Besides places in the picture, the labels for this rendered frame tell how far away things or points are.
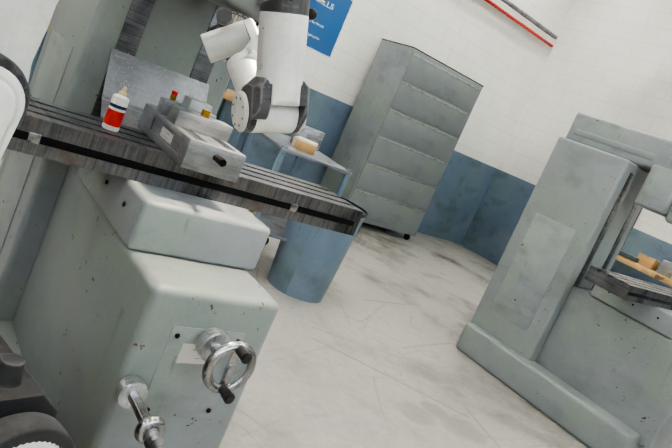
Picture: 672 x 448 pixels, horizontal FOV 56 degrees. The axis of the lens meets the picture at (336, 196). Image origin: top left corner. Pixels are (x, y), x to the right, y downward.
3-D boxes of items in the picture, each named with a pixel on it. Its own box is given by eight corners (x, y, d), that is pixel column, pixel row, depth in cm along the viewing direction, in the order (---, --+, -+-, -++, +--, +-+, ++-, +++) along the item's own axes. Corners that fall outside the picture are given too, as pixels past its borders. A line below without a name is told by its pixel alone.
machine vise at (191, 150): (236, 183, 151) (253, 141, 149) (180, 167, 142) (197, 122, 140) (186, 142, 178) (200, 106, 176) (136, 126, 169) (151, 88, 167)
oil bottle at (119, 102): (120, 133, 150) (136, 91, 148) (103, 129, 147) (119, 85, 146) (115, 129, 153) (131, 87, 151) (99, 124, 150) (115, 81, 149)
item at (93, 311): (191, 524, 152) (285, 306, 144) (56, 540, 132) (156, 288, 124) (105, 346, 214) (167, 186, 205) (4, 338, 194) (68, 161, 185)
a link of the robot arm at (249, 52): (256, 33, 142) (273, 73, 135) (218, 45, 141) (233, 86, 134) (250, 11, 137) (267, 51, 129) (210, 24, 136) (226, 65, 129)
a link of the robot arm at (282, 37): (315, 139, 119) (326, 18, 114) (252, 138, 113) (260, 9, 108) (289, 130, 129) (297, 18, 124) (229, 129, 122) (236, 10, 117)
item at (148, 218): (256, 273, 158) (274, 230, 157) (124, 249, 136) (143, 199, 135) (185, 201, 196) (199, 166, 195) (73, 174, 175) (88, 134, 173)
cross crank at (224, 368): (252, 405, 128) (274, 355, 127) (201, 405, 121) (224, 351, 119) (221, 362, 140) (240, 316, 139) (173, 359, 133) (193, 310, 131)
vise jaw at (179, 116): (227, 142, 159) (233, 128, 159) (173, 124, 150) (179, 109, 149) (218, 136, 164) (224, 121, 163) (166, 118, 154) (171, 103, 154)
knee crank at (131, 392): (171, 467, 114) (183, 439, 113) (140, 469, 110) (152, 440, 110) (135, 396, 131) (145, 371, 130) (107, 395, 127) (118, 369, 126)
